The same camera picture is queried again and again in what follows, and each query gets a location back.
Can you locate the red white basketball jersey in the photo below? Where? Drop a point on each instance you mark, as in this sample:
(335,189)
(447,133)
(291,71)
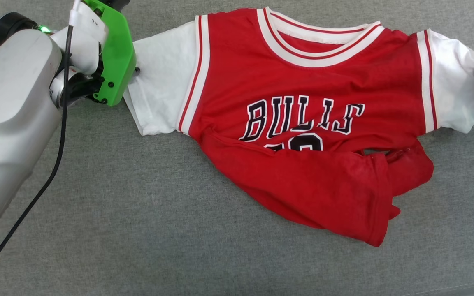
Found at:
(303,176)

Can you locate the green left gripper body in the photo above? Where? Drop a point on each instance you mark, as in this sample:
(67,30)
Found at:
(117,53)

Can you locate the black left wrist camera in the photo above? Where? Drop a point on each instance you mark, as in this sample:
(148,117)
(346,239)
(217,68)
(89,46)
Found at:
(115,3)

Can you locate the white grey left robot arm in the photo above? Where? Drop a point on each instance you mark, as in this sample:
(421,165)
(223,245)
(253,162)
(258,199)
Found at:
(10,115)

